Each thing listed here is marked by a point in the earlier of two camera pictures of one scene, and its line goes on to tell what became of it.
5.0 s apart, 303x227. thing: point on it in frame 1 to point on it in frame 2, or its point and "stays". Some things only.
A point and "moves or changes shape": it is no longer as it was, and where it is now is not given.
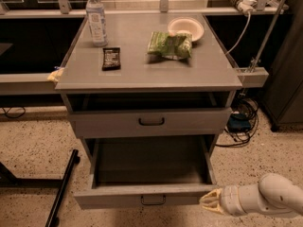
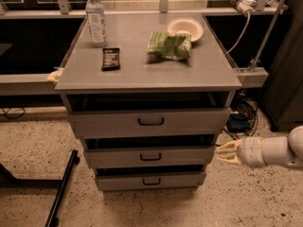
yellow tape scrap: [54, 76] stays
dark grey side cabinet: [282, 102] stays
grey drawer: [147, 172] moves or changes shape
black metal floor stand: [8, 180] stays
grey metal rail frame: [44, 84] stays
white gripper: [229, 200] to [250, 151]
